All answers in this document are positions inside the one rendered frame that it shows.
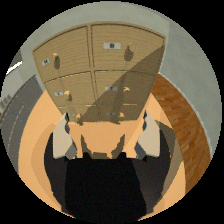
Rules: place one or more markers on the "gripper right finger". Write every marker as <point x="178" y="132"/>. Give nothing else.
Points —
<point x="152" y="148"/>

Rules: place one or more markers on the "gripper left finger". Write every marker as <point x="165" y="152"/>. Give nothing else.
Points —
<point x="59" y="149"/>

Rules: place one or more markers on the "tan chest of drawers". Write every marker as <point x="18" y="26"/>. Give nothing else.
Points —
<point x="92" y="69"/>

